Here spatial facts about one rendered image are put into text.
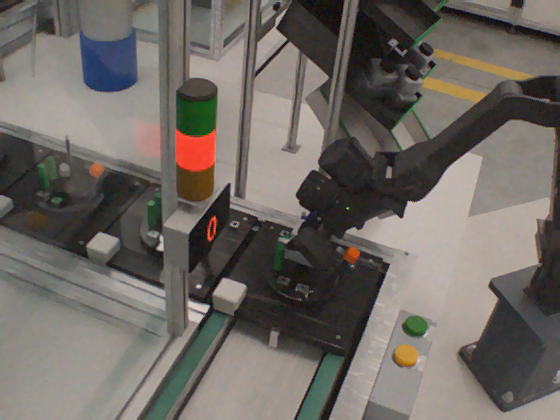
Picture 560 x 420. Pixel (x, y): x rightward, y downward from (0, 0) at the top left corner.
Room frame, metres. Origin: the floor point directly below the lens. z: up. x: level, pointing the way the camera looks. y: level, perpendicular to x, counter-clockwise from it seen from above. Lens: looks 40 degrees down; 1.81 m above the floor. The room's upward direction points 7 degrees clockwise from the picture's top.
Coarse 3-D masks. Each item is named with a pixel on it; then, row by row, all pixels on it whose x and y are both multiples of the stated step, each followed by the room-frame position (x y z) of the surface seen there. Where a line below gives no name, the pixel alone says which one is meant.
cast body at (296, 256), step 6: (300, 222) 0.84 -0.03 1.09; (306, 222) 0.83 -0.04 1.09; (312, 222) 0.83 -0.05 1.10; (294, 228) 0.82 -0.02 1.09; (294, 234) 0.81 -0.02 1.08; (282, 240) 0.83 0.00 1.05; (288, 240) 0.84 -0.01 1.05; (288, 252) 0.81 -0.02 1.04; (294, 252) 0.81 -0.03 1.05; (288, 258) 0.81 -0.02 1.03; (294, 258) 0.81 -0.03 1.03; (300, 258) 0.80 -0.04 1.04; (306, 264) 0.80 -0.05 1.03
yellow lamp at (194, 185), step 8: (176, 168) 0.66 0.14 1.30; (208, 168) 0.66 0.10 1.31; (176, 176) 0.66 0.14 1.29; (184, 176) 0.65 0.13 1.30; (192, 176) 0.65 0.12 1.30; (200, 176) 0.65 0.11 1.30; (208, 176) 0.66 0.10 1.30; (176, 184) 0.67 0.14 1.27; (184, 184) 0.65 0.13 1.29; (192, 184) 0.65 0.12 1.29; (200, 184) 0.65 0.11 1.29; (208, 184) 0.66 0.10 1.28; (184, 192) 0.65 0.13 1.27; (192, 192) 0.65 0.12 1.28; (200, 192) 0.65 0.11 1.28; (208, 192) 0.66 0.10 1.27; (192, 200) 0.65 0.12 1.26; (200, 200) 0.65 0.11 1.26
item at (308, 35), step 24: (312, 0) 1.19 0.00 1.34; (336, 0) 1.20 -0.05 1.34; (288, 24) 1.10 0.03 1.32; (312, 24) 1.08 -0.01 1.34; (336, 24) 1.20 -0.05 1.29; (360, 24) 1.17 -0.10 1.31; (312, 48) 1.07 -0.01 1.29; (336, 48) 1.05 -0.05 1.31; (360, 48) 1.17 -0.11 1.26; (360, 96) 1.03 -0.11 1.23; (384, 120) 1.00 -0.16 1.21
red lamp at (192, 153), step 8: (176, 136) 0.66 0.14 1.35; (184, 136) 0.65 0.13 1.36; (208, 136) 0.66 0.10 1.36; (176, 144) 0.66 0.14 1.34; (184, 144) 0.65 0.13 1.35; (192, 144) 0.65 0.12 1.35; (200, 144) 0.65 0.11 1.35; (208, 144) 0.66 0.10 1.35; (176, 152) 0.66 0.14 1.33; (184, 152) 0.65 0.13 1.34; (192, 152) 0.65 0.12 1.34; (200, 152) 0.65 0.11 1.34; (208, 152) 0.66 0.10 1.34; (176, 160) 0.66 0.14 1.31; (184, 160) 0.65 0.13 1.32; (192, 160) 0.65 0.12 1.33; (200, 160) 0.65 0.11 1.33; (208, 160) 0.66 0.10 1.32; (184, 168) 0.65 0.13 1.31; (192, 168) 0.65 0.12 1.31; (200, 168) 0.65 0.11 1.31
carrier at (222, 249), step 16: (240, 224) 0.95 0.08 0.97; (256, 224) 0.97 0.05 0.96; (224, 240) 0.90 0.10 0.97; (240, 240) 0.90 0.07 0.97; (208, 256) 0.85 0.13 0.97; (224, 256) 0.85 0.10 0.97; (192, 272) 0.80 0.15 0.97; (208, 272) 0.81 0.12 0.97; (224, 272) 0.83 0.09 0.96; (192, 288) 0.77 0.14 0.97; (208, 288) 0.77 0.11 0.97
